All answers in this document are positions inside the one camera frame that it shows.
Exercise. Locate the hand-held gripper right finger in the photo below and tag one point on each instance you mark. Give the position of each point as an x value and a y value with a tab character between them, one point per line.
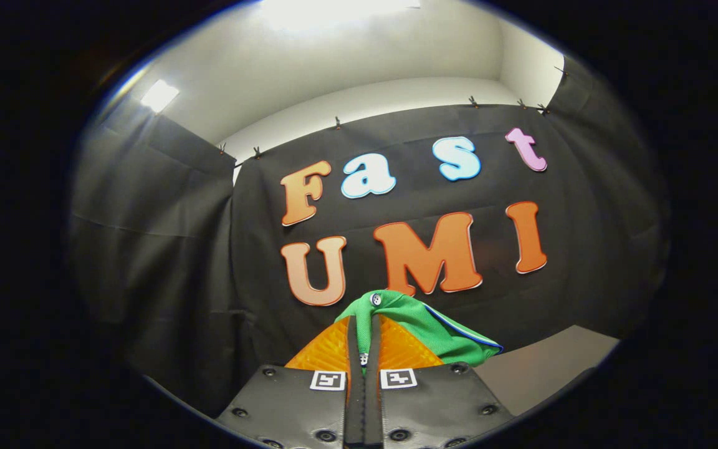
373	405

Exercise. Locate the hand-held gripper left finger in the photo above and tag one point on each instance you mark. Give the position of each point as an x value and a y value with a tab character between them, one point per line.
353	399

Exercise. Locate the green polo shirt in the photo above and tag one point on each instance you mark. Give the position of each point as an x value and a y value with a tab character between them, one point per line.
409	318

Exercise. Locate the black backdrop cloth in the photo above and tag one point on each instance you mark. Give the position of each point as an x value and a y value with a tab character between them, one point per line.
209	249

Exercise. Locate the ceiling light panel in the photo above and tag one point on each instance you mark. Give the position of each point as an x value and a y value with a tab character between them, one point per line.
159	95

